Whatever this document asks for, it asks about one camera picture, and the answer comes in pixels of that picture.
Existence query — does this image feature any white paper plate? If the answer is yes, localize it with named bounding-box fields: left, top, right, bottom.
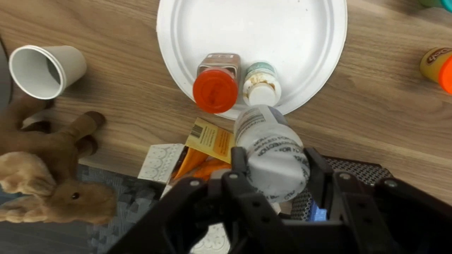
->
left=156, top=0, right=351, bottom=121

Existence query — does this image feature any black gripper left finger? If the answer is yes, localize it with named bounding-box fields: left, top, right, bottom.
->
left=108, top=145, right=303, bottom=254

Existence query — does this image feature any white paper cup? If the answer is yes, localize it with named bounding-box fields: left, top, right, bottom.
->
left=7, top=44, right=89, bottom=101

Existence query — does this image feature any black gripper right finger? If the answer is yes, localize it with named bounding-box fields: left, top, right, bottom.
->
left=304, top=147, right=452, bottom=254

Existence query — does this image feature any orange-capped brown spice jar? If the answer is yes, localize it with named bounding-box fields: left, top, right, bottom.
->
left=191, top=52, right=243, bottom=115

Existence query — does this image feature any white blue-label pill bottle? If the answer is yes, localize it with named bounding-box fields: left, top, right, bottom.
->
left=233, top=103, right=312, bottom=204

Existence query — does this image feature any yellow orange cardboard box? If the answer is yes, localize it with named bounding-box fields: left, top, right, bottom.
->
left=137, top=117, right=238, bottom=186

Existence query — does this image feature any yellow Play-Doh tub orange lid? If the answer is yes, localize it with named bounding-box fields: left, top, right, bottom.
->
left=420, top=46, right=452, bottom=96

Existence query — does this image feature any small white teal-label bottle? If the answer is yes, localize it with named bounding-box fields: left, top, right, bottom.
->
left=242, top=60, right=284, bottom=107

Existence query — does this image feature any brown plush bunny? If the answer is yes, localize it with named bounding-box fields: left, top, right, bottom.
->
left=0, top=96, right=119, bottom=226

